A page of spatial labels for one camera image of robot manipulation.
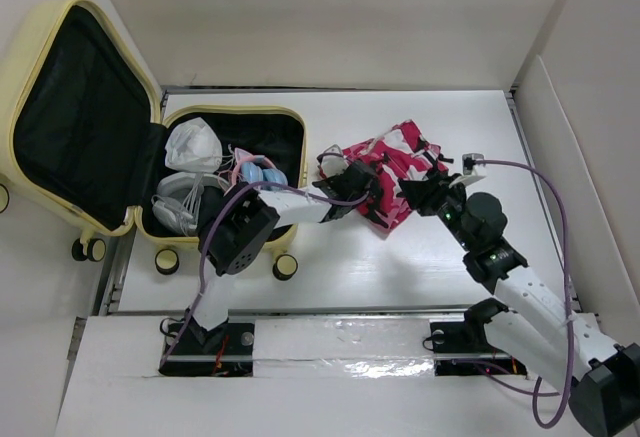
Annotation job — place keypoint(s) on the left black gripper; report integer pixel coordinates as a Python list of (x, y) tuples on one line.
[(370, 191)]

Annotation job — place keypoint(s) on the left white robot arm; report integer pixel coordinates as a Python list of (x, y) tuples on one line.
[(238, 229)]

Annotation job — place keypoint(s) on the yellow hard-shell suitcase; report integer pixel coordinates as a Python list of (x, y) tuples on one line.
[(83, 132)]

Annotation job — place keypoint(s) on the pink camouflage garment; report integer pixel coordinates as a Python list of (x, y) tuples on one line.
[(401, 153)]

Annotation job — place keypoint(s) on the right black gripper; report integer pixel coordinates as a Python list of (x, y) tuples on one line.
[(422, 194)]

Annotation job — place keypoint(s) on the grey white headphones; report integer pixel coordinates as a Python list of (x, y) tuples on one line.
[(176, 203)]

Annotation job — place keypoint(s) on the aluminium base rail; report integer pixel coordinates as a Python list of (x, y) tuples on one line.
[(360, 346)]

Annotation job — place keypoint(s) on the white plastic tissue pack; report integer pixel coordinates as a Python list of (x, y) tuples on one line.
[(193, 146)]

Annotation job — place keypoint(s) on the pink blue cat-ear headphones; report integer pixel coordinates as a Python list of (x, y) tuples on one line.
[(251, 168)]

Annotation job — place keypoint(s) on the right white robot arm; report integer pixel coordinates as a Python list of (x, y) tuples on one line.
[(597, 377)]

